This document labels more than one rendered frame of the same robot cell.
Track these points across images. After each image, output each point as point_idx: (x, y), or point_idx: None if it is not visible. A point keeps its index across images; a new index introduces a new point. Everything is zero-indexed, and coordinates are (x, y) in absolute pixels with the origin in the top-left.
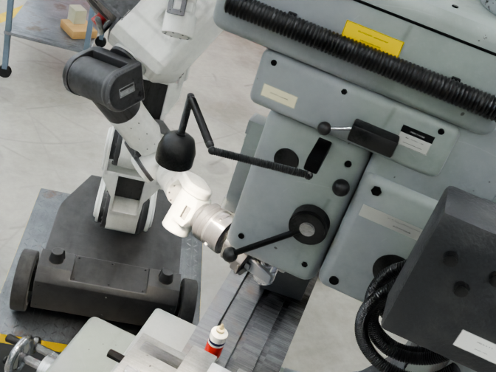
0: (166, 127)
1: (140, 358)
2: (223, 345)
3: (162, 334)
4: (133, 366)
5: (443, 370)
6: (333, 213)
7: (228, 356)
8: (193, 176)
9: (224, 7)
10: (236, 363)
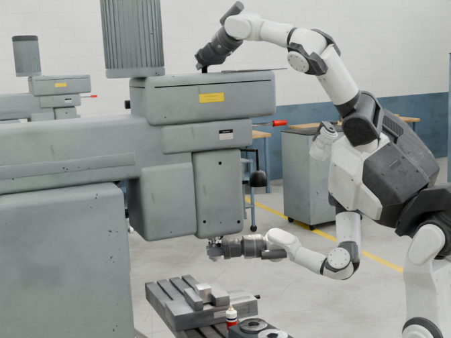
0: (344, 243)
1: (243, 294)
2: (226, 319)
3: None
4: (241, 292)
5: None
6: None
7: (225, 336)
8: (287, 236)
9: None
10: (218, 336)
